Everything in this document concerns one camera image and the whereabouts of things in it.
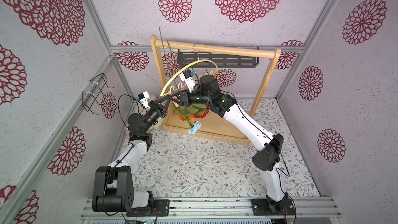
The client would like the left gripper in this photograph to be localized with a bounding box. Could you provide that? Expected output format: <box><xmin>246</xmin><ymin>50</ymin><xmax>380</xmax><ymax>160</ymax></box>
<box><xmin>142</xmin><ymin>95</ymin><xmax>170</xmax><ymax>133</ymax></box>

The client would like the yellow wavy clothes hanger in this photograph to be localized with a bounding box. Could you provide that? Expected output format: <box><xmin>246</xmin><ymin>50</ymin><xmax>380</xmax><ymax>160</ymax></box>
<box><xmin>160</xmin><ymin>43</ymin><xmax>219</xmax><ymax>97</ymax></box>

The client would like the orange artificial flower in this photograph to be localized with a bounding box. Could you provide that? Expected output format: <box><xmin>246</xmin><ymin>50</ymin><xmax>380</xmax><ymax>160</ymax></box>
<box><xmin>178</xmin><ymin>113</ymin><xmax>195</xmax><ymax>121</ymax></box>

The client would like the red artificial flower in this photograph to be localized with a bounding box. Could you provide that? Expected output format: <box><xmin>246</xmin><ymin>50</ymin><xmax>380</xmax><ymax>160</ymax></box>
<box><xmin>194</xmin><ymin>106</ymin><xmax>209</xmax><ymax>119</ymax></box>

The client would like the wooden clothes rack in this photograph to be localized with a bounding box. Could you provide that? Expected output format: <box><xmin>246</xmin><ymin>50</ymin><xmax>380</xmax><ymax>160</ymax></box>
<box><xmin>150</xmin><ymin>35</ymin><xmax>282</xmax><ymax>145</ymax></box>

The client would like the blue artificial flower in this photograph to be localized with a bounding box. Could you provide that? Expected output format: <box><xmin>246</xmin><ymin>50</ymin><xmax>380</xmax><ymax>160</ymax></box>
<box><xmin>159</xmin><ymin>27</ymin><xmax>202</xmax><ymax>135</ymax></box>

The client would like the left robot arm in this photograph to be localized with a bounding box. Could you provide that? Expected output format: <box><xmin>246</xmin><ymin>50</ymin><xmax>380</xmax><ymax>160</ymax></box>
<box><xmin>92</xmin><ymin>93</ymin><xmax>181</xmax><ymax>215</ymax></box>

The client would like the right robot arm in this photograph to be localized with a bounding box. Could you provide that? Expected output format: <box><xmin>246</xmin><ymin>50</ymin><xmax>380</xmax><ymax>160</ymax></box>
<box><xmin>177</xmin><ymin>74</ymin><xmax>288</xmax><ymax>207</ymax></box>

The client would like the white plush toy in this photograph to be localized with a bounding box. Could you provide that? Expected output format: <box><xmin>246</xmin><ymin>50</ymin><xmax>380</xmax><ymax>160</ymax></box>
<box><xmin>139</xmin><ymin>108</ymin><xmax>166</xmax><ymax>132</ymax></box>

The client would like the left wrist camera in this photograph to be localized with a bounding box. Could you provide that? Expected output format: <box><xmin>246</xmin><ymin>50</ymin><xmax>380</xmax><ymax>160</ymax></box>
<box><xmin>138</xmin><ymin>91</ymin><xmax>152</xmax><ymax>110</ymax></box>

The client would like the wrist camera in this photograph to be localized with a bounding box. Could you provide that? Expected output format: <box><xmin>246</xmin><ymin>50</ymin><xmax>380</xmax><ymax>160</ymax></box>
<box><xmin>179</xmin><ymin>69</ymin><xmax>195</xmax><ymax>93</ymax></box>
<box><xmin>138</xmin><ymin>91</ymin><xmax>152</xmax><ymax>110</ymax></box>

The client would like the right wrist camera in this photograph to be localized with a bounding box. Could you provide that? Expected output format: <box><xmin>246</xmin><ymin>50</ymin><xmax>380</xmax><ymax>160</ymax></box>
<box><xmin>179</xmin><ymin>69</ymin><xmax>195</xmax><ymax>93</ymax></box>

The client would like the black wire wall rack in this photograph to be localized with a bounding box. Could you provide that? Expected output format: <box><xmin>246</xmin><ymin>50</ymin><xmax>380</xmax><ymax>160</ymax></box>
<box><xmin>81</xmin><ymin>73</ymin><xmax>114</xmax><ymax>115</ymax></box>

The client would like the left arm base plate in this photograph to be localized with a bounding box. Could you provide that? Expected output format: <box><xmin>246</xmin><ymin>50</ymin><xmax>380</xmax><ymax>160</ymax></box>
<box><xmin>126</xmin><ymin>199</ymin><xmax>170</xmax><ymax>217</ymax></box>

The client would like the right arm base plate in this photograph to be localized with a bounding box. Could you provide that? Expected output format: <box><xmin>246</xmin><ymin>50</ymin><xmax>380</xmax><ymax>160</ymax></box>
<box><xmin>251</xmin><ymin>197</ymin><xmax>296</xmax><ymax>216</ymax></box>

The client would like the aluminium front rail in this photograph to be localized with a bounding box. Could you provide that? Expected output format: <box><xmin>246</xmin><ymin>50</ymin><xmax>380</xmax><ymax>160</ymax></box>
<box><xmin>78</xmin><ymin>197</ymin><xmax>343</xmax><ymax>224</ymax></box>

